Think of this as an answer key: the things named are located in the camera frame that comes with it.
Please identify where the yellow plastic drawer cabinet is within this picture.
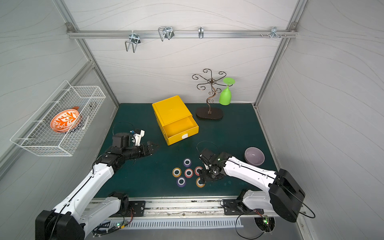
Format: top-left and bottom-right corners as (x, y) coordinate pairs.
(152, 96), (199, 146)

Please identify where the orange patterned bowl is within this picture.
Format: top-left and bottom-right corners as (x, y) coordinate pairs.
(50, 109), (81, 133)

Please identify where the purple tape roll lower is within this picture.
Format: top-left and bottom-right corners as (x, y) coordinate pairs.
(177, 177), (186, 188)

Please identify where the metal double hook left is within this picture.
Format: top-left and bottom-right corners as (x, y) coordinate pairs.
(125, 32), (141, 53)

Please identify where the purple tape roll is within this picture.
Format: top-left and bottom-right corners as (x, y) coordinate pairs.
(177, 177), (186, 188)
(183, 158), (192, 168)

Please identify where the metal double hook centre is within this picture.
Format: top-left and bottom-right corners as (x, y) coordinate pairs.
(158, 27), (175, 42)

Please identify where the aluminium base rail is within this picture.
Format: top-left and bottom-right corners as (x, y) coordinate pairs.
(59, 196), (307, 221)

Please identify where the white wire basket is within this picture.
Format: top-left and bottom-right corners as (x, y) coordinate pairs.
(10, 81), (106, 157)

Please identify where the metal single hook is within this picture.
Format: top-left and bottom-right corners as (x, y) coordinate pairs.
(198, 27), (204, 39)

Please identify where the metal double hook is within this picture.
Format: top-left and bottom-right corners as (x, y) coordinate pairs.
(158, 27), (175, 42)
(125, 32), (141, 53)

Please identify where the bronze scrollwork cup stand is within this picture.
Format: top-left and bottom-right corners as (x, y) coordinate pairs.
(192, 69), (227, 121)

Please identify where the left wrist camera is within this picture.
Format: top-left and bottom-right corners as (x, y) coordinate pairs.
(130, 129), (145, 146)

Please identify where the metal hook right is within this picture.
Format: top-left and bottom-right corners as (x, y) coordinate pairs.
(260, 27), (286, 39)

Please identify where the red tape roll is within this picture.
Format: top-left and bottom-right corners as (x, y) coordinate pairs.
(195, 166), (203, 176)
(185, 169), (194, 179)

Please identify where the aluminium horizontal rail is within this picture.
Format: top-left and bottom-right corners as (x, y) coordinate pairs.
(67, 29), (299, 40)

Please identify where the purple grey bowl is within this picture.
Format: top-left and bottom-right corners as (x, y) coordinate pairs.
(244, 147), (265, 167)

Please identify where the green plastic wine glass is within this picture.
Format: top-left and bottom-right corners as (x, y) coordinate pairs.
(219, 78), (235, 106)

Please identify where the purple tape roll upper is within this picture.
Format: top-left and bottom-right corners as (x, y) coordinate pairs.
(183, 158), (192, 168)

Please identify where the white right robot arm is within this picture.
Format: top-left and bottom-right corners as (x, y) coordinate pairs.
(198, 149), (305, 223)

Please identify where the orange tape roll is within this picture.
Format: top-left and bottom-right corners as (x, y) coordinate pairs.
(172, 168), (182, 178)
(196, 178), (205, 188)

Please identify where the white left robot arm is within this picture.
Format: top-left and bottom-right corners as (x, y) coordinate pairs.
(35, 129), (159, 240)

